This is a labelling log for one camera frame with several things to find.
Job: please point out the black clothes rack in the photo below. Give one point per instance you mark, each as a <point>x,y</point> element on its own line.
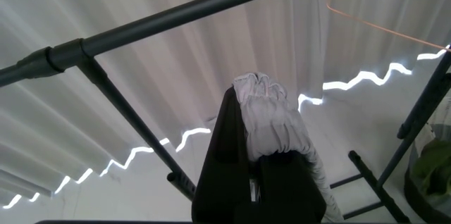
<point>169,12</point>

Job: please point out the white curtain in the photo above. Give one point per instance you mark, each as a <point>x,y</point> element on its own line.
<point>176,69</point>

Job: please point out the green garment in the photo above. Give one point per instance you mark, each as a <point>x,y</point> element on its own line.
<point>433,167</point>

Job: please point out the pink clothes hanger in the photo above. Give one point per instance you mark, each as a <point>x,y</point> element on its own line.
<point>370,25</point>

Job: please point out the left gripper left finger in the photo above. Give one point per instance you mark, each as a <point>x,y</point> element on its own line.
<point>215,188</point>

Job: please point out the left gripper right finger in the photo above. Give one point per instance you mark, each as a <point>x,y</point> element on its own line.
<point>289,188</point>

